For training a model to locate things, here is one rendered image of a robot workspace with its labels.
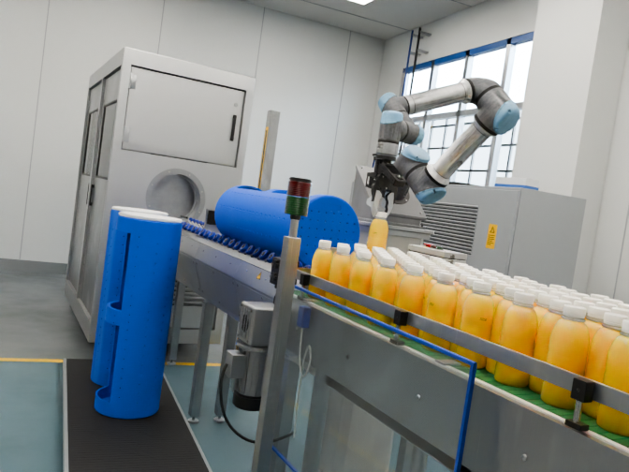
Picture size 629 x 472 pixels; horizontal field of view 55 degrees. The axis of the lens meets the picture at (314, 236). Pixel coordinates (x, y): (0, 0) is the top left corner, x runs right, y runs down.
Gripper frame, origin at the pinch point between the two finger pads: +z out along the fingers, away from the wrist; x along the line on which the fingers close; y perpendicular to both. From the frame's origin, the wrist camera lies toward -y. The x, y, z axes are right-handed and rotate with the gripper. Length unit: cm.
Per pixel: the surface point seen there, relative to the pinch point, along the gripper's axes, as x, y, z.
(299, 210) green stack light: 46, -30, 2
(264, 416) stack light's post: 48, -29, 58
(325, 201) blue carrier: 12.5, 18.2, -1.5
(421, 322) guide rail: 30, -67, 22
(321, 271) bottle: 25.3, -9.0, 20.1
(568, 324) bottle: 26, -102, 14
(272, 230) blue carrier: 23.8, 35.2, 12.2
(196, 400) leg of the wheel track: 18, 114, 107
